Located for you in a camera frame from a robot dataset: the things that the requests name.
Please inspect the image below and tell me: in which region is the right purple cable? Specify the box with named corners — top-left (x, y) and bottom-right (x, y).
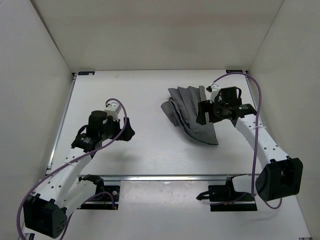
top-left (210, 72), bottom-right (282, 210)

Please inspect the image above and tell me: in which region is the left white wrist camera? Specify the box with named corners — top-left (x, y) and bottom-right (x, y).
top-left (104, 101), bottom-right (122, 122)

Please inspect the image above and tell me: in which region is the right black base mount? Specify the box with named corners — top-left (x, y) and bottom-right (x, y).
top-left (196, 177), bottom-right (258, 212)

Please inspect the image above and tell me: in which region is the aluminium front rail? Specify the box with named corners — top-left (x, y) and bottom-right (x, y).
top-left (44, 174), bottom-right (251, 182)

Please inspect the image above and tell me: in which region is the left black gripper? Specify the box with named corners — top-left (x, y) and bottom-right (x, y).
top-left (101, 113), bottom-right (136, 140)

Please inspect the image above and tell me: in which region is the right blue corner sticker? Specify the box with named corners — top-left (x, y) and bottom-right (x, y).
top-left (225, 69), bottom-right (243, 74)

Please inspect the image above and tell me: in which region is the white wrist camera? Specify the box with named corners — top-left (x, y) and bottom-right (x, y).
top-left (104, 101), bottom-right (122, 122)
top-left (206, 84), bottom-right (221, 103)

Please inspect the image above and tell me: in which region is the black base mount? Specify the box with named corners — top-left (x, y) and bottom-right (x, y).
top-left (78, 174), bottom-right (121, 211)
top-left (196, 177), bottom-right (258, 212)

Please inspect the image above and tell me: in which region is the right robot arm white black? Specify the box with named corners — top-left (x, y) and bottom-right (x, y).
top-left (196, 85), bottom-right (303, 202)

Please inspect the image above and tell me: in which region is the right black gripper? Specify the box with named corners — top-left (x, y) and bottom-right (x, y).
top-left (196, 97), bottom-right (228, 126)

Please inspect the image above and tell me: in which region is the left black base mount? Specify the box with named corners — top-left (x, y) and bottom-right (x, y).
top-left (78, 174), bottom-right (121, 211)

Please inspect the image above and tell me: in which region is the left blue corner sticker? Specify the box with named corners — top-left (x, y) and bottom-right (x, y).
top-left (77, 71), bottom-right (95, 76)

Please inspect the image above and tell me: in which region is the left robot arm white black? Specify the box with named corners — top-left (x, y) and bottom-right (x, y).
top-left (23, 110), bottom-right (135, 239)

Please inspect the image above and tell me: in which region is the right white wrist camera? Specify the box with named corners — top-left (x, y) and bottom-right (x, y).
top-left (206, 84), bottom-right (221, 103)

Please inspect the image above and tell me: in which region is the blue corner sticker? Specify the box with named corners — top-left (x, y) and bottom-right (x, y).
top-left (225, 69), bottom-right (243, 74)
top-left (77, 71), bottom-right (95, 76)

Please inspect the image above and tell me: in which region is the grey pleated skirt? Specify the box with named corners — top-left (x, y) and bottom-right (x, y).
top-left (160, 85), bottom-right (219, 146)

